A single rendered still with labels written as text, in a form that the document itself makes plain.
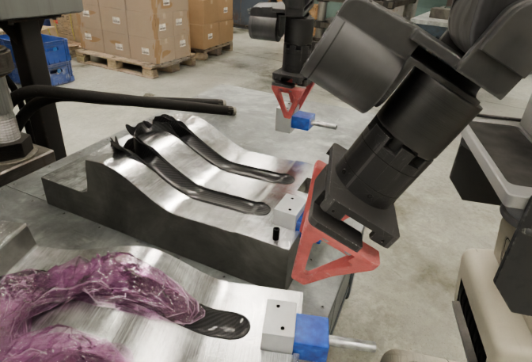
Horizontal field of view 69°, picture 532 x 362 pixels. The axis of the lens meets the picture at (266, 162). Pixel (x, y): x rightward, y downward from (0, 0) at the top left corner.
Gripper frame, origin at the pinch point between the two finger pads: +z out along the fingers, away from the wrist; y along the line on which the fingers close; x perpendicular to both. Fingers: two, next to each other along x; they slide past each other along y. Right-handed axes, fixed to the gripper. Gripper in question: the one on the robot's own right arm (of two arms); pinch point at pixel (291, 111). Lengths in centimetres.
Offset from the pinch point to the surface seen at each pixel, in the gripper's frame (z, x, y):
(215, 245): 10.0, 2.3, 36.0
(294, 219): 3.9, 13.0, 31.6
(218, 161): 6.5, -8.1, 17.6
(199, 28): 57, -262, -356
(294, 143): 15.3, -3.8, -15.3
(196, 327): 9, 8, 50
